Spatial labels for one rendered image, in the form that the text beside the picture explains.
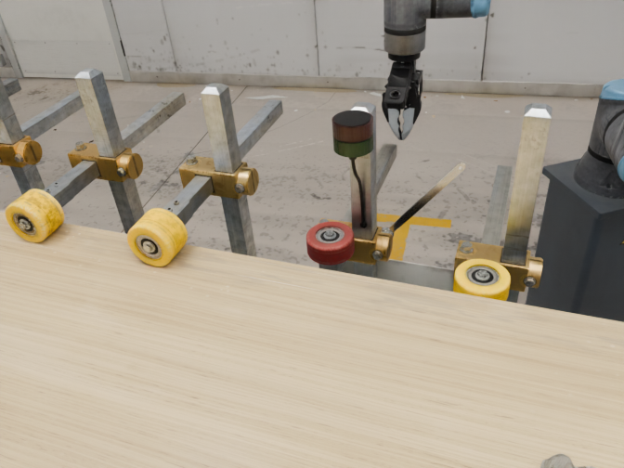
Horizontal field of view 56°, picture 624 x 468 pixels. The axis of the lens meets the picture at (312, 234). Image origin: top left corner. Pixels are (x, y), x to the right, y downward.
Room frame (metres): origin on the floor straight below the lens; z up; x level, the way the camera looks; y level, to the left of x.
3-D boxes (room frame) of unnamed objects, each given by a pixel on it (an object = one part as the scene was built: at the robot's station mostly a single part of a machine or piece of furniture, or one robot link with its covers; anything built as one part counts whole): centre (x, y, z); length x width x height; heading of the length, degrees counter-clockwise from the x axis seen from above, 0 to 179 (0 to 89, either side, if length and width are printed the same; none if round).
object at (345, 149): (0.78, -0.07, 1.07); 0.06 x 0.06 x 0.02
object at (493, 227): (0.82, -0.32, 0.84); 0.43 x 0.03 x 0.04; 157
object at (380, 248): (0.83, -0.07, 0.85); 0.13 x 0.06 x 0.05; 67
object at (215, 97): (0.92, 0.14, 0.89); 0.03 x 0.03 x 0.48; 67
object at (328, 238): (0.77, -0.03, 0.85); 0.08 x 0.08 x 0.11
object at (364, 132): (0.78, -0.07, 1.10); 0.06 x 0.06 x 0.02
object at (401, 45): (1.27, -0.24, 1.05); 0.10 x 0.09 x 0.05; 68
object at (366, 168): (0.82, -0.09, 0.87); 0.03 x 0.03 x 0.48; 67
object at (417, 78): (1.27, -0.24, 0.97); 0.09 x 0.08 x 0.12; 158
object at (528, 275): (0.73, -0.30, 0.84); 0.13 x 0.06 x 0.05; 67
